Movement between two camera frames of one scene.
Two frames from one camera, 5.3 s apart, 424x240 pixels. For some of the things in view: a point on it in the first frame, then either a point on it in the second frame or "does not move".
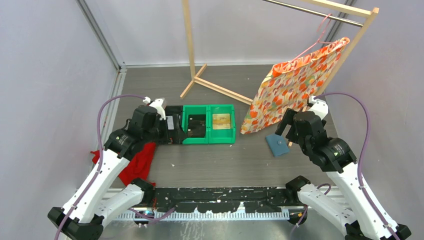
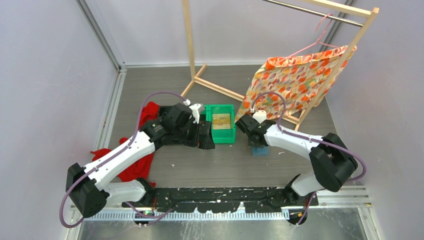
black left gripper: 176,136 → 204,141
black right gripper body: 303,144 → 253,144
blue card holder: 278,144 → 258,151
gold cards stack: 221,121 does not move
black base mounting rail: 226,199 does not move
